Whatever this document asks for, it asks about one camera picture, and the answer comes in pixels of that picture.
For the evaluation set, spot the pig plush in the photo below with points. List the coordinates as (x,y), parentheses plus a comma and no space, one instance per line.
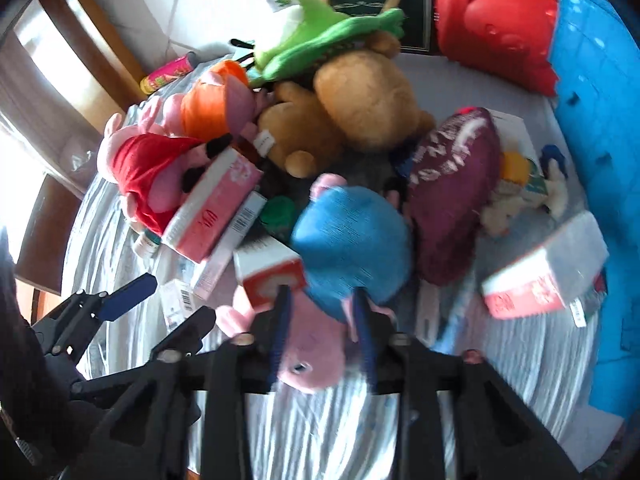
(350,240)
(200,110)
(145,170)

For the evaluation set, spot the pink tube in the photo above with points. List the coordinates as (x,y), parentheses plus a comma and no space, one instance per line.
(167,72)

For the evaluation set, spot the small white red box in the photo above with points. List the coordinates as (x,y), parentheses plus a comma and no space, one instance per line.
(265,270)

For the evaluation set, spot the long white carton box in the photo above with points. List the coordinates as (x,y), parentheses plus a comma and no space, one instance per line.
(231,245)

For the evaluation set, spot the dark green framed box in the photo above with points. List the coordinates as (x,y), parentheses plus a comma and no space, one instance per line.
(416,10)

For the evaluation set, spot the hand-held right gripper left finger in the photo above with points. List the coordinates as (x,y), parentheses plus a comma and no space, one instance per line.
(280,330)

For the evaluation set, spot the brown teddy bear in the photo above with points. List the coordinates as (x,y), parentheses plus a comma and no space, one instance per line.
(370,105)

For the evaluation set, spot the green bird plush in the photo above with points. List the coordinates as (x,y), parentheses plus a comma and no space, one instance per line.
(300,45)

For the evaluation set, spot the large white red box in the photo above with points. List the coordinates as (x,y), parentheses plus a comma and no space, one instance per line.
(545,275)

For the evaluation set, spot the pig plush in orange dress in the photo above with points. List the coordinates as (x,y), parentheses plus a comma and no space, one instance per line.
(200,110)

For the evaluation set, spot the pink carton box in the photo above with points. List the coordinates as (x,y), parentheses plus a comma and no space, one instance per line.
(210,205)

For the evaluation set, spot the grey striped tablecloth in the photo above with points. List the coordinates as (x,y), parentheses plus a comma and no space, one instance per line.
(310,440)

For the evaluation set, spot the white box with green print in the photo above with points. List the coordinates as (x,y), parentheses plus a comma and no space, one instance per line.
(516,129)

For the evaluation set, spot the green capped bottle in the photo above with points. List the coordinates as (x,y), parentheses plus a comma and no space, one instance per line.
(278,215)

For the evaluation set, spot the white duck plush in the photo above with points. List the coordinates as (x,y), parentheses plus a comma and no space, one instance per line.
(515,172)

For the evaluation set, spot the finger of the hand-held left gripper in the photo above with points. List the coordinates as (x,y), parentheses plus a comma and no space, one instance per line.
(127,292)
(192,327)

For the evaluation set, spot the wooden chair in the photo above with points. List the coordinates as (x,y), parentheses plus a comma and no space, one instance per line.
(85,25)

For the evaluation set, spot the blue plastic crate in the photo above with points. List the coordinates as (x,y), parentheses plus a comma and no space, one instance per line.
(595,110)

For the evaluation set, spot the pig plush in red dress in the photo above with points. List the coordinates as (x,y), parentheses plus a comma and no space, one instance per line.
(145,170)

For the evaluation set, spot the purple plush football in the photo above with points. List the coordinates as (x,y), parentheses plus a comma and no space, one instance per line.
(450,200)

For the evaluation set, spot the red plastic case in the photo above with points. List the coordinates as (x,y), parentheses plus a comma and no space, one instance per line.
(490,25)

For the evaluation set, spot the small white bottle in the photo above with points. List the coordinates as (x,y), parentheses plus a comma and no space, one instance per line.
(145,246)

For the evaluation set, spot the white barcode packet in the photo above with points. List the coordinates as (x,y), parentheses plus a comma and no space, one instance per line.
(179,301)

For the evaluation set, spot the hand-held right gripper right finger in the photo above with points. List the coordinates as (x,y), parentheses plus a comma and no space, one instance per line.
(367,332)

